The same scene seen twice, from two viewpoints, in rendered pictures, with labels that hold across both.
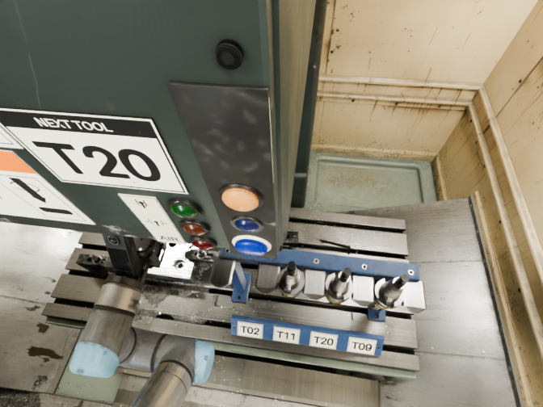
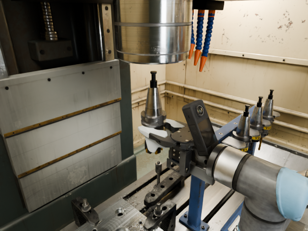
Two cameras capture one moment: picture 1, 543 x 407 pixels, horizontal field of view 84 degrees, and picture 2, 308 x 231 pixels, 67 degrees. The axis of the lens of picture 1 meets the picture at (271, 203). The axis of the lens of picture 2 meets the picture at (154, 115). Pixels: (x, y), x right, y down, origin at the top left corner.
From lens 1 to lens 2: 0.78 m
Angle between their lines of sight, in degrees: 53
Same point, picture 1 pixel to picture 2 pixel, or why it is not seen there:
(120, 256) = (207, 127)
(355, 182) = (144, 163)
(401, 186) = (165, 150)
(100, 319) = (258, 160)
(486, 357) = (287, 158)
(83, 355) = (293, 176)
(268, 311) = (223, 217)
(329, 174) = not seen: hidden behind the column
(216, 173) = not seen: outside the picture
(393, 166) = not seen: hidden behind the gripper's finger
